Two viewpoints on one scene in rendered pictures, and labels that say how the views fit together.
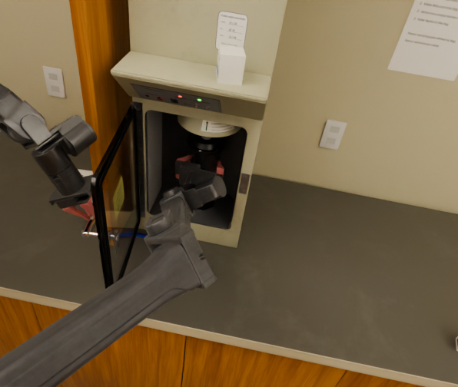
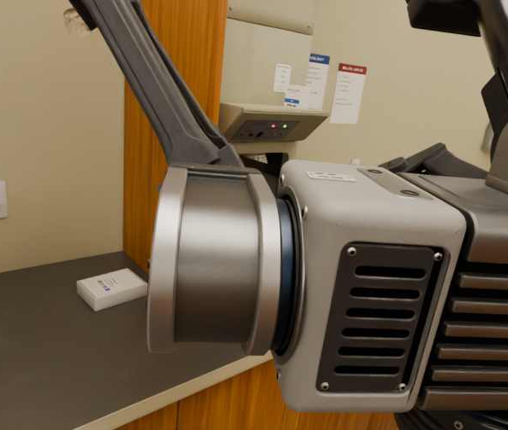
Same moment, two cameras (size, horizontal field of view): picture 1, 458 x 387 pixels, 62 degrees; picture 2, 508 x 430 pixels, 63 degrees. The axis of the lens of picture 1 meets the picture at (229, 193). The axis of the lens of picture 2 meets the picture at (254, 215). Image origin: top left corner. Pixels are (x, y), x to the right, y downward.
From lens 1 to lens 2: 98 cm
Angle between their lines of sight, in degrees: 43
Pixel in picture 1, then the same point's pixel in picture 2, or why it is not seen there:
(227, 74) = (303, 101)
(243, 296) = not seen: hidden behind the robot
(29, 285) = (188, 372)
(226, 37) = (279, 81)
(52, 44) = not seen: outside the picture
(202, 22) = (266, 72)
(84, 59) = (215, 105)
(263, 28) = (298, 72)
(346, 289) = not seen: hidden behind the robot
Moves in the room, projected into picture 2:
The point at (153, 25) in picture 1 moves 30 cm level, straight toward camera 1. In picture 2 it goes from (234, 78) to (341, 92)
